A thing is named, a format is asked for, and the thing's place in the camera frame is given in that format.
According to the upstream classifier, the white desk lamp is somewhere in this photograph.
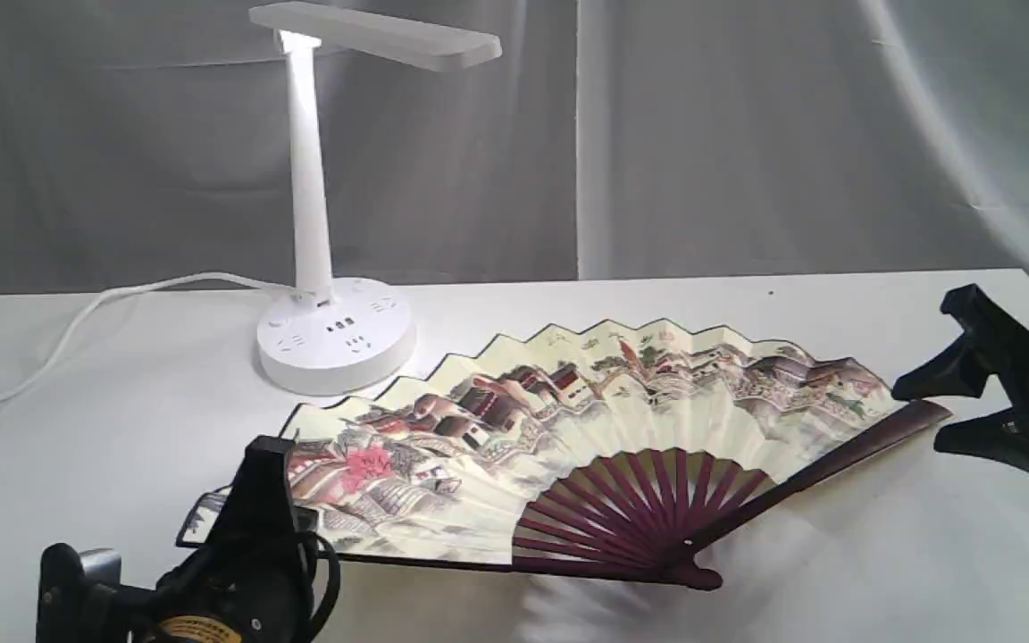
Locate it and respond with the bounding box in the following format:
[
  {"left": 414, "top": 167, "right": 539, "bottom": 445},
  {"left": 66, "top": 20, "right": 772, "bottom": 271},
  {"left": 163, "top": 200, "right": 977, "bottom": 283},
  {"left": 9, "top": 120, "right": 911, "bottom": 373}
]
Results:
[{"left": 248, "top": 1, "right": 502, "bottom": 397}]

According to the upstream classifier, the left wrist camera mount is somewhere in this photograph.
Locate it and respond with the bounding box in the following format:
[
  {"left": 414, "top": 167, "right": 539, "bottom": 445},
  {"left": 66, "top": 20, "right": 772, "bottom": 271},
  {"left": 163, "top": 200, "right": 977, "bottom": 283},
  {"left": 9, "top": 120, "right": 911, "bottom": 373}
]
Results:
[{"left": 78, "top": 548, "right": 122, "bottom": 590}]

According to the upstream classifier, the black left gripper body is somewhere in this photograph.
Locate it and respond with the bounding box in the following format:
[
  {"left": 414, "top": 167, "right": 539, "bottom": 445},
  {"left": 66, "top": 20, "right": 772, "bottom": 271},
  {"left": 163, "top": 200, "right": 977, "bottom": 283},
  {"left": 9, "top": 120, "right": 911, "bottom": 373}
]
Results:
[{"left": 37, "top": 530, "right": 340, "bottom": 642}]

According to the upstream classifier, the grey backdrop curtain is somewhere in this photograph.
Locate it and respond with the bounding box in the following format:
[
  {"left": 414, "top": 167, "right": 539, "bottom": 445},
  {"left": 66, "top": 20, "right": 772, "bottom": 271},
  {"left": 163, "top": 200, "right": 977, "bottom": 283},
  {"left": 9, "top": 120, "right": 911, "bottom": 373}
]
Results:
[{"left": 0, "top": 1, "right": 1029, "bottom": 294}]

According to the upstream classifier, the painted paper folding fan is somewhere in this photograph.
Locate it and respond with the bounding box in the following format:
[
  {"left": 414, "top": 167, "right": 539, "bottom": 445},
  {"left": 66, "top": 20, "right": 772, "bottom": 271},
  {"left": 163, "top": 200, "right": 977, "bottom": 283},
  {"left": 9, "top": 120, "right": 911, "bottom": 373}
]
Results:
[{"left": 177, "top": 317, "right": 953, "bottom": 592}]

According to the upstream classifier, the white lamp power cable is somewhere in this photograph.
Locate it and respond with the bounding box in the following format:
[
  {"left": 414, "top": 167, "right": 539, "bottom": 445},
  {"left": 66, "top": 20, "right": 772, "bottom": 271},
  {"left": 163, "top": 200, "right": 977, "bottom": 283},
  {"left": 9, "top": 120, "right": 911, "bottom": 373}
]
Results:
[{"left": 0, "top": 272, "right": 294, "bottom": 414}]

